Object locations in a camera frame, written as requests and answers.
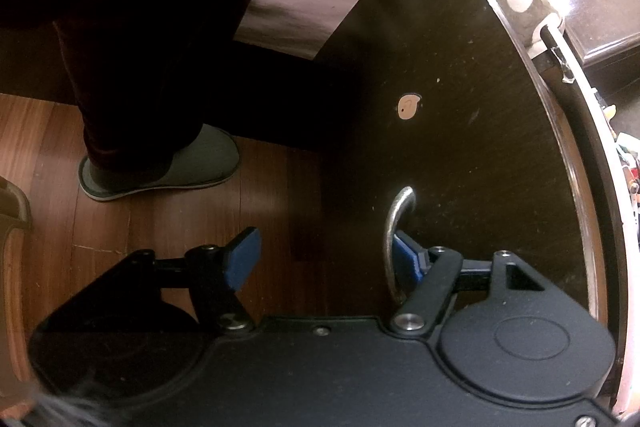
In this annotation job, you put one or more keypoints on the dark wooden cabinet door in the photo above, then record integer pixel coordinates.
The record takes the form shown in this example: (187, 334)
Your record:
(475, 132)

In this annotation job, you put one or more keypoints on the person's leg in dark pants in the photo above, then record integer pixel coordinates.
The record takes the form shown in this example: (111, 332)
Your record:
(125, 57)

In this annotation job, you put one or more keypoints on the small colourful clutter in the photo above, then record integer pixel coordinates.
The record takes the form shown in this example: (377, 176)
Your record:
(629, 167)

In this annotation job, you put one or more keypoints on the grey slipper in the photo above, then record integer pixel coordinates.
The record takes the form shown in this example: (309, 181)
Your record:
(200, 157)
(12, 207)

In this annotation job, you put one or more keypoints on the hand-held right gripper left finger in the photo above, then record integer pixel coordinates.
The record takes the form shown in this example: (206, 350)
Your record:
(243, 263)

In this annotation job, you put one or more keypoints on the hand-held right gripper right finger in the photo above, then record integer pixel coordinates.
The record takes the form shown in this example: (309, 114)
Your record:
(406, 268)

